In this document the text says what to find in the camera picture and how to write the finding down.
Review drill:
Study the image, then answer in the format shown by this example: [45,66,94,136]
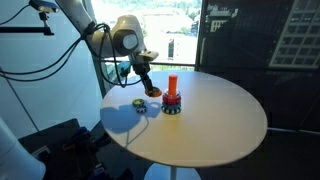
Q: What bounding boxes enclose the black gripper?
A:
[132,61,159,96]

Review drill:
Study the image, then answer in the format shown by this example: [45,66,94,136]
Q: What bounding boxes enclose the orange dimpled ring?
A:
[145,87,164,99]

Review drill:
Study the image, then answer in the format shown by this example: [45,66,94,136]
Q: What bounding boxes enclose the window handrail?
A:
[151,60,196,67]

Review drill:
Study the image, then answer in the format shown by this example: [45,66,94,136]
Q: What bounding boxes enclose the black and white stacker base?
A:
[160,105,183,116]

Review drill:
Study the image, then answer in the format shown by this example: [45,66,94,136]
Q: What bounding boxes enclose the blue clamp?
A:
[65,126,90,145]

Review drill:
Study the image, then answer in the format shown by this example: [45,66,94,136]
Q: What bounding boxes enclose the black equipment pile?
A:
[18,117,134,180]

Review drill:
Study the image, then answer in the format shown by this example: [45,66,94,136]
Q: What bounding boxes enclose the white rounded plastic cover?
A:
[0,116,47,180]

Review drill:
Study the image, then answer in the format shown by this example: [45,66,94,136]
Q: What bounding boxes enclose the clear bead-filled ring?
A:
[162,89,182,100]

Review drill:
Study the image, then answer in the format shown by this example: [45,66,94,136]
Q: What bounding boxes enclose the yellow-green toothed ring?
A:
[131,97,146,108]

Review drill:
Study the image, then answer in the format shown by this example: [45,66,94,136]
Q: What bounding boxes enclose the orange stacker post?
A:
[167,73,179,98]

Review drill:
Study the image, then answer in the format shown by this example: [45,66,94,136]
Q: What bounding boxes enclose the black and white striped ring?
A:
[135,104,149,114]

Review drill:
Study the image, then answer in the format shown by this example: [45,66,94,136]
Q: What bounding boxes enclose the magenta ribbed ring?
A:
[161,94,183,106]

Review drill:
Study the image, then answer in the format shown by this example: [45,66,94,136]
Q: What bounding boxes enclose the blue ring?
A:
[161,102,183,111]

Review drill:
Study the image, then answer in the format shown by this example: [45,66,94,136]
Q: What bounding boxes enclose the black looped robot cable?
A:
[97,22,142,89]

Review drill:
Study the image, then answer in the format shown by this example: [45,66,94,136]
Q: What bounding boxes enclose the grey window frame post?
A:
[81,0,111,98]

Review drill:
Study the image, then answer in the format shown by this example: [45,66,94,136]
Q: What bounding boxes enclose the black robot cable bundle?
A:
[0,21,101,83]

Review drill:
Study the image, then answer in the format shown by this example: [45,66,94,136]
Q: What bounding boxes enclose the orange clamp handle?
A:
[61,142,78,153]

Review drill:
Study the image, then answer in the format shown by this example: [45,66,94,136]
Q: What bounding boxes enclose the blue camera on stand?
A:
[28,0,61,14]

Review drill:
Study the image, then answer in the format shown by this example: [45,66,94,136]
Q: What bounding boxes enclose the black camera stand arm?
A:
[0,11,55,37]

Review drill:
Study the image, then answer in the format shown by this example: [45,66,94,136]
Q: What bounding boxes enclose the black camera cable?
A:
[0,3,32,26]

